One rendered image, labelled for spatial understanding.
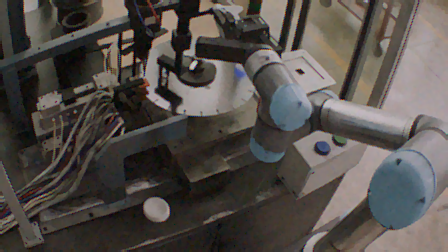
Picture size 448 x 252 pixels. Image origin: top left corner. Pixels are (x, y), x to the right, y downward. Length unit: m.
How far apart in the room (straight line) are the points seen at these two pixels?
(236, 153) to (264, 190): 0.14
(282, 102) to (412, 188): 0.34
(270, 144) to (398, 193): 0.38
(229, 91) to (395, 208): 0.73
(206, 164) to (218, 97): 0.17
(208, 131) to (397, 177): 0.76
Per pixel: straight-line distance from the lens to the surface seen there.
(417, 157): 0.61
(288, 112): 0.80
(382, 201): 0.64
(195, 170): 1.20
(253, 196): 1.27
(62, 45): 1.26
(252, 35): 0.95
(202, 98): 1.19
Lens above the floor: 1.77
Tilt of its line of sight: 46 degrees down
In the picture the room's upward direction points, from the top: 11 degrees clockwise
